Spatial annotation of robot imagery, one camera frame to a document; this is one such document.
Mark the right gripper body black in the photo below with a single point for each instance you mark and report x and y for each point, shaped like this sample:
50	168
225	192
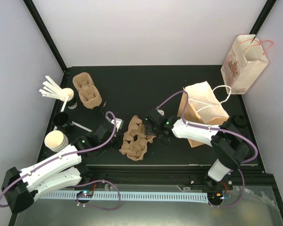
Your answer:
150	131

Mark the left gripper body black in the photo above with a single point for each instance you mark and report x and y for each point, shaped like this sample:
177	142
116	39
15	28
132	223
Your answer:
118	145

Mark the brown pulp cup carrier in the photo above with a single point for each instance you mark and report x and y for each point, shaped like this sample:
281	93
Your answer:
135	140

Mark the brown paper bag white handles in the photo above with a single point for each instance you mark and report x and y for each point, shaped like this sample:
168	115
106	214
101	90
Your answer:
199	104

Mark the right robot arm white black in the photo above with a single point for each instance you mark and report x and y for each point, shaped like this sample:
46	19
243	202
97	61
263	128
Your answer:
229	145

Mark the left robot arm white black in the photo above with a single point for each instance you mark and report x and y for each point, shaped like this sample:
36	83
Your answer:
21	188

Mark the stacked brown pulp cup carriers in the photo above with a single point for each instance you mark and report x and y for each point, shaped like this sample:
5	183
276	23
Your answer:
87	91

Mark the small green circuit board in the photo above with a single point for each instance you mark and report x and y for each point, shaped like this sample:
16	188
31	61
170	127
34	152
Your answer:
85	194

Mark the black paper cup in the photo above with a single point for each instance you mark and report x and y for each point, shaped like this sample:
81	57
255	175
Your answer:
63	121

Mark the paper cup holding stirrers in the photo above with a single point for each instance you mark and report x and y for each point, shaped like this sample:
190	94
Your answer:
71	101

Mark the bundle of white wrapped straws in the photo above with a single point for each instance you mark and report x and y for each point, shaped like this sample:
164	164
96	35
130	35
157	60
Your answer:
51	89

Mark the white printed paper bag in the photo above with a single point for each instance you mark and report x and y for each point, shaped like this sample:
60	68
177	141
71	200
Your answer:
244	63

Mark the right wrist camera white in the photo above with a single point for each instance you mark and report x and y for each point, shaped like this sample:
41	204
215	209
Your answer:
160	111

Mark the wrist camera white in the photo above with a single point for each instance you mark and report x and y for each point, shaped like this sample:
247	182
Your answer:
118	122
160	111

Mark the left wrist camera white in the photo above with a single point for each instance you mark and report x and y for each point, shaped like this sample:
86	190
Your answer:
118	122

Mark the light blue cable duct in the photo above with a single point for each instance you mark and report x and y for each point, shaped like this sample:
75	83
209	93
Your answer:
131	196

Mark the black aluminium frame rail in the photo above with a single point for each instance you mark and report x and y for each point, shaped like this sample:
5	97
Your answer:
169	175

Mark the left black corner post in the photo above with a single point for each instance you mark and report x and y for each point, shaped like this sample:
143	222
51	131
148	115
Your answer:
45	33

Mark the black corner post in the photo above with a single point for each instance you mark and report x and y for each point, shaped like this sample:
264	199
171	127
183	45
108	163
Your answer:
268	6
45	33

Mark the right black corner post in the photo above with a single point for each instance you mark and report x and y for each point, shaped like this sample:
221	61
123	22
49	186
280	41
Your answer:
268	6

